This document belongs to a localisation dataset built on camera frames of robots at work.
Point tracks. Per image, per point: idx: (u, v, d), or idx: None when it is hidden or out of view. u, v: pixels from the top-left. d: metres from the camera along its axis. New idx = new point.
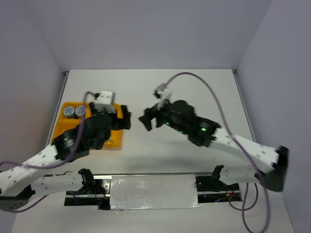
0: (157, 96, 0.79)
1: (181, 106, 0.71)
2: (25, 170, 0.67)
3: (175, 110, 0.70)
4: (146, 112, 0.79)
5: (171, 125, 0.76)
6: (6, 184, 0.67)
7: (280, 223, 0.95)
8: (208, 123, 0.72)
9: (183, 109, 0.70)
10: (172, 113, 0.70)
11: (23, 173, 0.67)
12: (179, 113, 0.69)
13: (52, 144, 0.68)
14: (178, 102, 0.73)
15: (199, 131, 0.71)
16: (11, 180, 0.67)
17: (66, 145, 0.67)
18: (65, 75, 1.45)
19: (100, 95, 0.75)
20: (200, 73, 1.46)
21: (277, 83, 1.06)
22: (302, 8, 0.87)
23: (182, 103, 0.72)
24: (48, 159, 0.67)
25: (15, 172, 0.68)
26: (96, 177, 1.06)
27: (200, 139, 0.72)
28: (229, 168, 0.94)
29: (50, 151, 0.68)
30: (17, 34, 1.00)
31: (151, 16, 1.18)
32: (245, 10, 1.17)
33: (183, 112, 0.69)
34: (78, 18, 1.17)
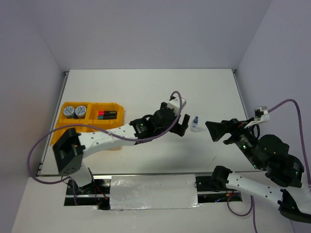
0: (256, 114, 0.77)
1: (279, 145, 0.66)
2: (108, 137, 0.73)
3: (268, 149, 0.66)
4: (226, 125, 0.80)
5: (246, 153, 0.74)
6: (90, 143, 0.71)
7: (281, 223, 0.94)
8: (300, 165, 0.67)
9: (278, 149, 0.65)
10: (264, 151, 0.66)
11: (106, 138, 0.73)
12: (274, 153, 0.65)
13: (131, 125, 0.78)
14: (272, 137, 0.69)
15: (285, 171, 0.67)
16: (94, 141, 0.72)
17: (140, 130, 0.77)
18: (65, 75, 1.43)
19: (175, 99, 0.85)
20: (200, 73, 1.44)
21: (276, 84, 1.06)
22: (304, 8, 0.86)
23: (274, 139, 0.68)
24: (129, 134, 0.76)
25: (98, 135, 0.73)
26: (96, 177, 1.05)
27: (286, 180, 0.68)
28: (240, 177, 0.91)
29: (131, 129, 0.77)
30: (15, 31, 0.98)
31: (152, 15, 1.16)
32: (246, 9, 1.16)
33: (278, 152, 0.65)
34: (77, 15, 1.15)
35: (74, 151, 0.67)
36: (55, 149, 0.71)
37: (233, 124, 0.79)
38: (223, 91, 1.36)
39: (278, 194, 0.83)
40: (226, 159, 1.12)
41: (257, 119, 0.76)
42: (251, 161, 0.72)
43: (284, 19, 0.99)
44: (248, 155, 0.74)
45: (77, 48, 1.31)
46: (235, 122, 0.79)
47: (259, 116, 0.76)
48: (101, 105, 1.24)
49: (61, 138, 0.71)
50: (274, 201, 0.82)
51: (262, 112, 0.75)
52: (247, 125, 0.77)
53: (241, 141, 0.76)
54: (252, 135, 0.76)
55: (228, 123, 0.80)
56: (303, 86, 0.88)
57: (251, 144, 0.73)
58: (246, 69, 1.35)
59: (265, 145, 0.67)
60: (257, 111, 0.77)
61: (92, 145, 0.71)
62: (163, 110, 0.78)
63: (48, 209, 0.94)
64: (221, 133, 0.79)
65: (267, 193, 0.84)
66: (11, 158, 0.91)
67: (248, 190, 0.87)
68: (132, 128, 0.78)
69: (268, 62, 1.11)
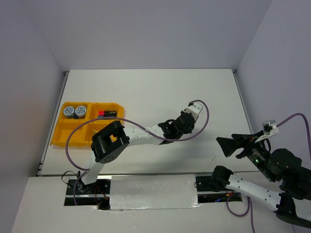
0: (265, 128, 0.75)
1: (292, 159, 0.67)
2: (146, 132, 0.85)
3: (281, 163, 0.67)
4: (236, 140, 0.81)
5: (260, 167, 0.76)
6: (131, 136, 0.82)
7: (281, 223, 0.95)
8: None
9: (290, 162, 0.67)
10: (275, 165, 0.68)
11: (145, 134, 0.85)
12: (286, 167, 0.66)
13: (159, 126, 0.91)
14: (284, 151, 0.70)
15: (299, 184, 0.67)
16: (135, 135, 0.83)
17: (165, 131, 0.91)
18: (65, 75, 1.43)
19: (193, 105, 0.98)
20: (201, 73, 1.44)
21: (276, 85, 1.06)
22: (303, 9, 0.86)
23: (286, 153, 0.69)
24: (159, 133, 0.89)
25: (138, 130, 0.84)
26: (100, 177, 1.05)
27: (302, 192, 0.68)
28: (241, 179, 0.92)
29: (159, 130, 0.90)
30: (15, 31, 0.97)
31: (152, 15, 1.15)
32: (246, 9, 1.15)
33: (291, 166, 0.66)
34: (77, 15, 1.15)
35: (120, 141, 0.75)
36: (97, 138, 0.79)
37: (243, 140, 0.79)
38: (223, 91, 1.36)
39: (277, 199, 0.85)
40: (226, 159, 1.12)
41: (267, 133, 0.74)
42: (265, 174, 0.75)
43: (284, 19, 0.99)
44: (261, 169, 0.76)
45: (77, 48, 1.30)
46: (246, 137, 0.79)
47: (268, 130, 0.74)
48: (101, 105, 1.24)
49: (107, 129, 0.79)
50: (272, 204, 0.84)
51: (271, 127, 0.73)
52: (257, 140, 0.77)
53: (253, 156, 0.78)
54: (264, 149, 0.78)
55: (238, 139, 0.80)
56: (302, 87, 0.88)
57: (264, 158, 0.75)
58: (246, 69, 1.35)
59: (278, 160, 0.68)
60: (265, 125, 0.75)
61: (134, 138, 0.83)
62: (184, 116, 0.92)
63: (47, 209, 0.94)
64: (233, 148, 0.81)
65: (267, 196, 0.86)
66: (12, 158, 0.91)
67: (248, 191, 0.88)
68: (160, 128, 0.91)
69: (268, 63, 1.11)
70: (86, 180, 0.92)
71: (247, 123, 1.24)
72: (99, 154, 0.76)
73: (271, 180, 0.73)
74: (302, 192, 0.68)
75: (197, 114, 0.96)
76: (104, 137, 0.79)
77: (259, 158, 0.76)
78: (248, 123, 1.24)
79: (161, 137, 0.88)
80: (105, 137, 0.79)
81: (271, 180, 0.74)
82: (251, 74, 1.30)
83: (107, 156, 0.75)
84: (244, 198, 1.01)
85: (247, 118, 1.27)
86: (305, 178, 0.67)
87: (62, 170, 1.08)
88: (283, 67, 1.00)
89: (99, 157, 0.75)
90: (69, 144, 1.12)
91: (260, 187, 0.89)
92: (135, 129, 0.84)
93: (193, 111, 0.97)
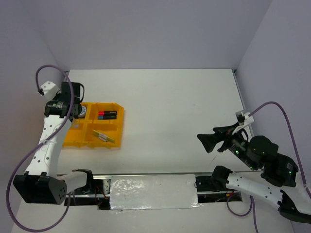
0: (238, 120, 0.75)
1: (269, 145, 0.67)
2: (47, 145, 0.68)
3: (258, 149, 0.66)
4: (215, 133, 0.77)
5: (241, 157, 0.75)
6: (43, 165, 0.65)
7: (281, 223, 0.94)
8: (293, 164, 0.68)
9: (267, 149, 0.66)
10: (252, 152, 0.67)
11: (48, 147, 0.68)
12: (263, 153, 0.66)
13: (48, 115, 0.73)
14: (261, 138, 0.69)
15: (277, 171, 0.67)
16: (44, 159, 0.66)
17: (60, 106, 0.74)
18: (65, 75, 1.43)
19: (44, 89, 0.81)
20: (201, 73, 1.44)
21: (276, 85, 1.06)
22: (303, 9, 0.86)
23: (264, 139, 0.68)
24: (57, 121, 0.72)
25: (40, 152, 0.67)
26: (95, 177, 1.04)
27: (280, 179, 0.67)
28: (241, 177, 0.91)
29: (54, 117, 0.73)
30: (15, 32, 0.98)
31: (152, 15, 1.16)
32: (246, 9, 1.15)
33: (267, 152, 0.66)
34: (77, 16, 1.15)
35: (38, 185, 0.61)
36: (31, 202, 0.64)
37: (220, 134, 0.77)
38: (223, 91, 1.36)
39: (278, 195, 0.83)
40: (226, 159, 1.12)
41: (241, 123, 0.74)
42: (247, 164, 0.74)
43: (284, 19, 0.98)
44: (242, 158, 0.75)
45: (77, 48, 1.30)
46: (222, 130, 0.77)
47: (241, 120, 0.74)
48: (101, 105, 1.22)
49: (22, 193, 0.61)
50: (273, 201, 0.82)
51: (244, 117, 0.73)
52: (233, 132, 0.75)
53: (233, 147, 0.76)
54: (242, 138, 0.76)
55: (215, 134, 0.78)
56: (303, 87, 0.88)
57: (244, 147, 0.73)
58: (246, 69, 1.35)
59: (254, 146, 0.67)
60: (239, 116, 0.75)
61: (46, 164, 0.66)
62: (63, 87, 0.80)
63: (48, 209, 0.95)
64: (213, 143, 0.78)
65: (267, 193, 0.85)
66: (12, 158, 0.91)
67: (248, 190, 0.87)
68: (53, 115, 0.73)
69: (268, 62, 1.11)
70: (82, 182, 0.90)
71: None
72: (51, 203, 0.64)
73: (253, 168, 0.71)
74: (280, 179, 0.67)
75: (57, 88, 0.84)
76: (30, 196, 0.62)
77: (239, 148, 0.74)
78: None
79: (62, 118, 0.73)
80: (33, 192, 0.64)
81: (254, 169, 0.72)
82: (250, 74, 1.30)
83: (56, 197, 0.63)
84: (244, 198, 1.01)
85: None
86: (284, 166, 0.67)
87: (62, 170, 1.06)
88: (283, 67, 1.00)
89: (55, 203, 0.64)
90: (69, 143, 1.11)
91: (260, 184, 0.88)
92: (36, 157, 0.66)
93: (53, 89, 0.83)
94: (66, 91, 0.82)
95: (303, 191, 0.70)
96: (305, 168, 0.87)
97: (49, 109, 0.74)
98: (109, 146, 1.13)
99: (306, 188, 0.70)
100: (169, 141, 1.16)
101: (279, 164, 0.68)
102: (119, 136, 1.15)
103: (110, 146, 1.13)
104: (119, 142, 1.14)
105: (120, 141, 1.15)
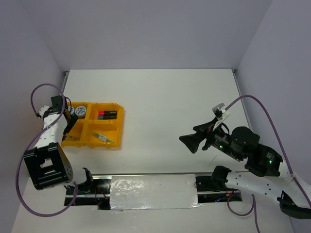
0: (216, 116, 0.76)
1: (250, 136, 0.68)
2: (49, 129, 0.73)
3: (239, 140, 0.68)
4: (198, 133, 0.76)
5: (226, 150, 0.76)
6: (49, 140, 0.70)
7: (282, 223, 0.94)
8: (274, 154, 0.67)
9: (249, 139, 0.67)
10: (235, 142, 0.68)
11: (51, 130, 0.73)
12: (245, 142, 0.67)
13: (46, 117, 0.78)
14: (242, 129, 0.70)
15: (260, 161, 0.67)
16: (49, 136, 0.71)
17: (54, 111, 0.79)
18: (65, 75, 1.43)
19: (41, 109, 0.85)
20: (201, 73, 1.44)
21: (276, 84, 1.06)
22: (303, 9, 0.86)
23: (245, 130, 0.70)
24: (53, 117, 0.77)
25: (45, 133, 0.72)
26: (95, 177, 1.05)
27: (262, 169, 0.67)
28: (239, 176, 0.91)
29: (52, 115, 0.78)
30: (16, 32, 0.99)
31: (152, 15, 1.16)
32: (246, 9, 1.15)
33: (249, 142, 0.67)
34: (77, 16, 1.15)
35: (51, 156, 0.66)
36: (39, 183, 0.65)
37: (202, 133, 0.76)
38: (223, 91, 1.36)
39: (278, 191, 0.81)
40: (226, 159, 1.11)
41: (219, 118, 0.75)
42: (233, 156, 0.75)
43: (284, 19, 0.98)
44: (227, 151, 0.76)
45: (77, 48, 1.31)
46: (203, 129, 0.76)
47: (219, 115, 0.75)
48: (101, 105, 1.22)
49: (32, 170, 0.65)
50: (272, 197, 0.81)
51: (221, 112, 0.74)
52: (214, 128, 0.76)
53: (216, 142, 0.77)
54: (223, 132, 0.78)
55: (198, 133, 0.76)
56: (302, 87, 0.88)
57: (227, 141, 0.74)
58: (246, 69, 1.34)
59: (236, 137, 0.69)
60: (216, 111, 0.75)
61: (53, 138, 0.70)
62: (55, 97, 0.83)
63: (48, 209, 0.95)
64: (197, 143, 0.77)
65: (267, 191, 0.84)
66: (12, 158, 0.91)
67: (247, 188, 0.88)
68: (50, 115, 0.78)
69: (268, 62, 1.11)
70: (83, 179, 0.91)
71: (247, 123, 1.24)
72: (59, 179, 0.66)
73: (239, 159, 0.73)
74: (262, 169, 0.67)
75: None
76: (40, 173, 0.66)
77: (222, 142, 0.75)
78: (248, 123, 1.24)
79: (59, 113, 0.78)
80: (42, 172, 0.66)
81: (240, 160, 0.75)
82: (250, 74, 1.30)
83: (64, 169, 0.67)
84: (244, 198, 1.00)
85: (247, 118, 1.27)
86: (265, 156, 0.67)
87: None
88: (283, 67, 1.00)
89: (63, 177, 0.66)
90: (69, 143, 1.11)
91: (259, 182, 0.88)
92: (41, 138, 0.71)
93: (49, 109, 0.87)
94: (56, 102, 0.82)
95: (291, 180, 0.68)
96: (305, 168, 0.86)
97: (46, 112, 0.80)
98: (109, 146, 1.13)
99: (294, 178, 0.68)
100: (169, 141, 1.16)
101: (262, 155, 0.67)
102: (119, 136, 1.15)
103: (110, 146, 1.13)
104: (119, 142, 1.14)
105: (120, 141, 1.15)
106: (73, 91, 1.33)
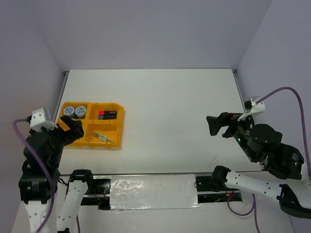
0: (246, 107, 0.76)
1: (271, 133, 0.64)
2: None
3: (260, 138, 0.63)
4: (220, 118, 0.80)
5: (242, 145, 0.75)
6: None
7: (282, 223, 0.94)
8: (299, 155, 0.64)
9: (270, 138, 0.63)
10: (254, 142, 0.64)
11: None
12: (266, 141, 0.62)
13: (29, 201, 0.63)
14: (263, 126, 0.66)
15: (283, 162, 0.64)
16: None
17: (35, 189, 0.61)
18: (65, 75, 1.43)
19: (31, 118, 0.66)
20: (201, 73, 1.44)
21: (276, 84, 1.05)
22: (303, 9, 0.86)
23: (266, 128, 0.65)
24: (41, 209, 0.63)
25: None
26: (95, 177, 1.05)
27: (286, 171, 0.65)
28: (239, 175, 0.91)
29: (36, 203, 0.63)
30: (16, 32, 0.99)
31: (152, 15, 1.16)
32: (246, 9, 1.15)
33: (270, 141, 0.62)
34: (77, 16, 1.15)
35: None
36: None
37: (223, 118, 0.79)
38: (222, 90, 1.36)
39: (277, 190, 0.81)
40: (226, 159, 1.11)
41: (249, 110, 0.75)
42: (247, 153, 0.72)
43: (284, 18, 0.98)
44: (243, 147, 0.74)
45: (77, 48, 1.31)
46: (227, 115, 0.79)
47: (248, 107, 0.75)
48: (101, 105, 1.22)
49: None
50: (272, 196, 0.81)
51: (251, 104, 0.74)
52: (239, 118, 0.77)
53: (237, 134, 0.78)
54: (248, 127, 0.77)
55: (219, 117, 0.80)
56: (302, 87, 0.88)
57: (247, 136, 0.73)
58: (246, 68, 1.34)
59: (256, 135, 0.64)
60: (246, 103, 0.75)
61: None
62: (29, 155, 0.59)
63: None
64: (216, 126, 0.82)
65: (266, 189, 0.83)
66: (11, 158, 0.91)
67: (245, 187, 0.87)
68: (33, 202, 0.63)
69: (268, 62, 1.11)
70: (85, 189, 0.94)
71: None
72: None
73: (252, 159, 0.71)
74: (285, 171, 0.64)
75: (49, 121, 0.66)
76: None
77: (241, 136, 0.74)
78: None
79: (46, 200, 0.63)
80: None
81: (253, 160, 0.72)
82: (250, 74, 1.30)
83: None
84: (244, 198, 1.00)
85: None
86: (290, 158, 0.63)
87: (64, 170, 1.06)
88: (283, 67, 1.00)
89: None
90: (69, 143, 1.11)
91: (259, 181, 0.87)
92: None
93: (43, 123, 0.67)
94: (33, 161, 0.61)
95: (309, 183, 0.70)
96: None
97: (27, 193, 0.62)
98: (109, 146, 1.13)
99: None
100: (170, 141, 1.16)
101: (285, 155, 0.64)
102: (119, 136, 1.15)
103: (110, 146, 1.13)
104: (119, 142, 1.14)
105: (120, 141, 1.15)
106: (73, 91, 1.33)
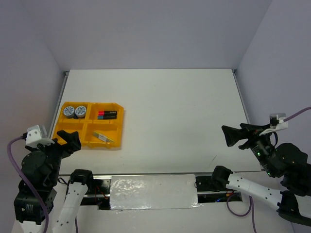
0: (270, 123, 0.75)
1: (298, 154, 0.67)
2: None
3: (287, 158, 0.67)
4: (243, 132, 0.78)
5: (261, 160, 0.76)
6: None
7: (281, 223, 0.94)
8: None
9: (297, 158, 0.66)
10: (281, 161, 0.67)
11: None
12: (293, 162, 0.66)
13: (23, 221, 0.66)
14: (289, 145, 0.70)
15: (302, 180, 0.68)
16: None
17: (27, 208, 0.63)
18: (65, 75, 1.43)
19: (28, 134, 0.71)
20: (201, 73, 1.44)
21: (276, 84, 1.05)
22: (303, 9, 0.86)
23: (291, 147, 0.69)
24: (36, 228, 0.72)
25: None
26: (95, 177, 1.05)
27: (304, 188, 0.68)
28: (241, 177, 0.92)
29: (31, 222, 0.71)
30: (16, 32, 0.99)
31: (152, 15, 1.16)
32: (246, 9, 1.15)
33: (297, 161, 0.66)
34: (77, 16, 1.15)
35: None
36: None
37: (247, 132, 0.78)
38: (222, 90, 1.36)
39: (278, 196, 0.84)
40: (226, 159, 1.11)
41: (273, 126, 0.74)
42: (266, 168, 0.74)
43: (284, 19, 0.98)
44: (262, 162, 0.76)
45: (77, 48, 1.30)
46: (250, 129, 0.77)
47: (274, 123, 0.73)
48: (101, 105, 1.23)
49: None
50: (273, 202, 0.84)
51: (278, 121, 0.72)
52: (262, 133, 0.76)
53: (256, 148, 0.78)
54: (268, 141, 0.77)
55: (242, 130, 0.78)
56: (302, 87, 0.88)
57: (267, 152, 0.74)
58: (246, 69, 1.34)
59: (284, 155, 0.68)
60: (272, 119, 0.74)
61: None
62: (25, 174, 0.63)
63: None
64: (236, 139, 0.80)
65: (267, 195, 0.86)
66: None
67: (248, 191, 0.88)
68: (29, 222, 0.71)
69: (268, 63, 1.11)
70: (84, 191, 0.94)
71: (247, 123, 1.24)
72: None
73: (271, 175, 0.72)
74: (304, 189, 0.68)
75: (44, 138, 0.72)
76: None
77: (262, 151, 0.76)
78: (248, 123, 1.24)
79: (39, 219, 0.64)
80: None
81: (271, 175, 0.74)
82: (250, 74, 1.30)
83: None
84: (244, 198, 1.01)
85: (247, 117, 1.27)
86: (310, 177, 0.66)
87: (64, 170, 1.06)
88: (283, 67, 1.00)
89: None
90: None
91: (261, 186, 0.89)
92: None
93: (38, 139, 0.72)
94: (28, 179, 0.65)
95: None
96: None
97: (22, 214, 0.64)
98: (109, 146, 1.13)
99: None
100: (169, 141, 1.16)
101: (303, 173, 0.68)
102: (119, 136, 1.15)
103: (110, 146, 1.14)
104: (119, 142, 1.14)
105: (120, 141, 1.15)
106: (73, 91, 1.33)
